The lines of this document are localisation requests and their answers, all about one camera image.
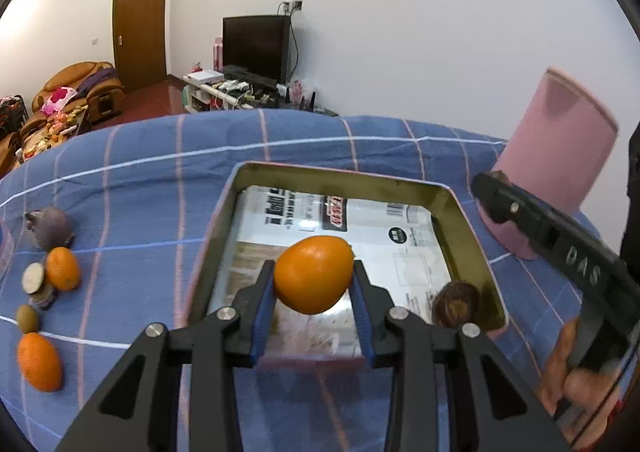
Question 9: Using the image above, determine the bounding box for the pink tin box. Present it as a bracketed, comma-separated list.
[171, 162, 509, 371]

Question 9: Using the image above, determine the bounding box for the pink cartoon mug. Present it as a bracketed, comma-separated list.
[0, 224, 15, 280]

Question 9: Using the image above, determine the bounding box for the small jar beige lid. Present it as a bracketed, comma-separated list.
[21, 261, 56, 310]

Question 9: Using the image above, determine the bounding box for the black television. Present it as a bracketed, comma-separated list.
[222, 15, 291, 84]

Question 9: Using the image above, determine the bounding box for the small orange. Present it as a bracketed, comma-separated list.
[44, 246, 81, 291]

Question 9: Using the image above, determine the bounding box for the brown leather armchair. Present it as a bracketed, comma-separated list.
[20, 61, 125, 140]

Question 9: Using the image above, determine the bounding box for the large orange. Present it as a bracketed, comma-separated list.
[16, 332, 63, 392]

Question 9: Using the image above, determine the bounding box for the white tv stand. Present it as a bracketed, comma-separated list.
[180, 70, 337, 117]

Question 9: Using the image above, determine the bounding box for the right hand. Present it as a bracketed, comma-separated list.
[536, 319, 620, 451]

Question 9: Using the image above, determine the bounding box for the wooden coffee table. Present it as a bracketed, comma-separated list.
[22, 105, 90, 161]

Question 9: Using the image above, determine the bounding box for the black rack with toys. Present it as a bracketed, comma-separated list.
[0, 95, 28, 134]

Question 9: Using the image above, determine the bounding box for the oval orange front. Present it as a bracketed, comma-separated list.
[273, 235, 355, 316]

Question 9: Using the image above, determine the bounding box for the blue plaid tablecloth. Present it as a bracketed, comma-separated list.
[1, 111, 580, 451]

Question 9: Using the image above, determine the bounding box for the green kiwi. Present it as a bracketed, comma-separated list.
[15, 304, 40, 334]

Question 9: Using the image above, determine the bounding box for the dark brown mangosteen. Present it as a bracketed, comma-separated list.
[432, 281, 480, 329]

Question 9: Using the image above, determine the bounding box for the brown wooden door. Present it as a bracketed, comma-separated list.
[112, 0, 167, 94]

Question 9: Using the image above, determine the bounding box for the brown leather sofa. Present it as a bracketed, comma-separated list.
[0, 131, 22, 178]

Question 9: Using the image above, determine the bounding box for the purple round fruit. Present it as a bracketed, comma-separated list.
[24, 206, 75, 252]

